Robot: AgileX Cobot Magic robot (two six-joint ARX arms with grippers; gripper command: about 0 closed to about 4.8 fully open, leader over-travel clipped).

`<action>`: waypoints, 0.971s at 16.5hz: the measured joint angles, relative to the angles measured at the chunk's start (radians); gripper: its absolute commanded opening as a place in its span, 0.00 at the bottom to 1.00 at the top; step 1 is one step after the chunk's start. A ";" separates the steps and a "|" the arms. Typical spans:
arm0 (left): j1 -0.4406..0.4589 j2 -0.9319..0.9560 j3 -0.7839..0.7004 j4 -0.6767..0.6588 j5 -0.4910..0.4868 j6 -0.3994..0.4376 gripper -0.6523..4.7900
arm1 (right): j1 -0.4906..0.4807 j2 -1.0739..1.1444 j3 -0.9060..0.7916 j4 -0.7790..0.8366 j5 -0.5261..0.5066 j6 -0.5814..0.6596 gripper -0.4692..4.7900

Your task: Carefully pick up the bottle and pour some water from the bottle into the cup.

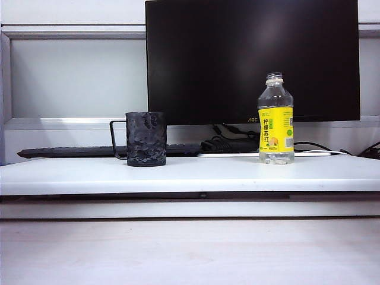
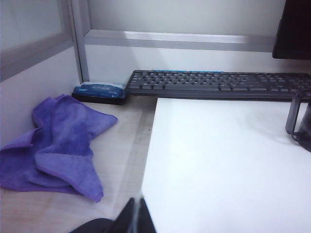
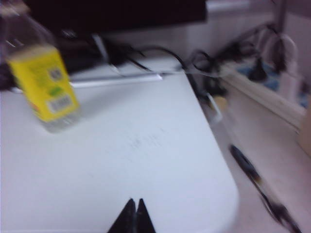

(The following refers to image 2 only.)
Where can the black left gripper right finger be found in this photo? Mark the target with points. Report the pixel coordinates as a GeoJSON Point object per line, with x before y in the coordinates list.
{"type": "Point", "coordinates": [145, 221]}

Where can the dark textured glass mug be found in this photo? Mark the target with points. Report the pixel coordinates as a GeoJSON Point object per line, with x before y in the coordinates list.
{"type": "Point", "coordinates": [306, 126]}

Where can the grey aluminium partition frame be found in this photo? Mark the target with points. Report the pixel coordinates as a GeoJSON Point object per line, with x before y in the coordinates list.
{"type": "Point", "coordinates": [36, 52]}
{"type": "Point", "coordinates": [80, 48]}

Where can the purple microfibre cloth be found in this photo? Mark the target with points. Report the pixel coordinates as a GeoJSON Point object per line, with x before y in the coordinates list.
{"type": "Point", "coordinates": [60, 136]}

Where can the black computer keyboard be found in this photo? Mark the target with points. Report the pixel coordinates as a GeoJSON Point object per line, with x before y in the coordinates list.
{"type": "Point", "coordinates": [194, 83]}

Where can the black computer monitor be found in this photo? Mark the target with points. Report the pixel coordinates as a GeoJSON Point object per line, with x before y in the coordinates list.
{"type": "Point", "coordinates": [296, 29]}

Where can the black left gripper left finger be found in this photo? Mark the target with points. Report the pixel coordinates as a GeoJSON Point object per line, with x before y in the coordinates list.
{"type": "Point", "coordinates": [127, 218]}

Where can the white raised board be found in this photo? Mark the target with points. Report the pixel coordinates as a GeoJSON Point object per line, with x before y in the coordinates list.
{"type": "Point", "coordinates": [218, 170]}

